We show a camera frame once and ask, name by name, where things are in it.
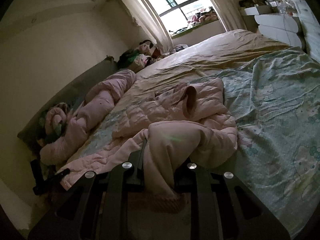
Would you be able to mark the dark green headboard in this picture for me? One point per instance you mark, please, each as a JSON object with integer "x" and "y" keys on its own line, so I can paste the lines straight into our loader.
{"x": 72, "y": 94}

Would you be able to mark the right white curtain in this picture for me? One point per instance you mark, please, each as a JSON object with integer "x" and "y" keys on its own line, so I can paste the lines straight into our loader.
{"x": 228, "y": 14}

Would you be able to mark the rolled pink duvet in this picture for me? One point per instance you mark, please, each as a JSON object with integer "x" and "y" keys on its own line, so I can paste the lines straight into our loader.
{"x": 97, "y": 104}

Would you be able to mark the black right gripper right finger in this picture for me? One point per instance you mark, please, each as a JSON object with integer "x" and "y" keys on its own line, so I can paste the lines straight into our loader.
{"x": 222, "y": 207}

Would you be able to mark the pink quilted coat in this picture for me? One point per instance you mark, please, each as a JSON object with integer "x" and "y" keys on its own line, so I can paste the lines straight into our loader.
{"x": 188, "y": 121}

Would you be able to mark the white dresser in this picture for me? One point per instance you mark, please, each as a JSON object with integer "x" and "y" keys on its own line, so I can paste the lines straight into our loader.
{"x": 275, "y": 19}

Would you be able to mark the floral pillow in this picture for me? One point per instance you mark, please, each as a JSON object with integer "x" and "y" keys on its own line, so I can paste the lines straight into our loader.
{"x": 53, "y": 122}

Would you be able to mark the white drawer cabinet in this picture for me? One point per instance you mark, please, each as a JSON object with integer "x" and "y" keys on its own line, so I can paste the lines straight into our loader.
{"x": 310, "y": 27}

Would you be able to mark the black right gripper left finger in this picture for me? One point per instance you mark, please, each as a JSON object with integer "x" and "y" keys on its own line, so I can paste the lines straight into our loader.
{"x": 96, "y": 206}

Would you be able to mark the pile of clothes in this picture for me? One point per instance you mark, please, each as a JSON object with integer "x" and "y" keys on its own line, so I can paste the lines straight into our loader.
{"x": 142, "y": 56}

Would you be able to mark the stuffed toys on windowsill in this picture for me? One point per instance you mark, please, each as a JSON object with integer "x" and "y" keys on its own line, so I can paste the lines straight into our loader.
{"x": 204, "y": 16}

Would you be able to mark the left white curtain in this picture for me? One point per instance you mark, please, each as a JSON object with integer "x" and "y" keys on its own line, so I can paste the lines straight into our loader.
{"x": 146, "y": 16}

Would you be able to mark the beige bed sheet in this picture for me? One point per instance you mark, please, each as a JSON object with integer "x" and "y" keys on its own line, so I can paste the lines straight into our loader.
{"x": 223, "y": 51}

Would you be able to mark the green patterned bed sheet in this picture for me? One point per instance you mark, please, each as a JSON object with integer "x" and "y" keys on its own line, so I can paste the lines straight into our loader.
{"x": 275, "y": 102}

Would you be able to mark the white curtain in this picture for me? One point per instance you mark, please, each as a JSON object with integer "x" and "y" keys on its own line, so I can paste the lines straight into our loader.
{"x": 146, "y": 16}
{"x": 228, "y": 14}

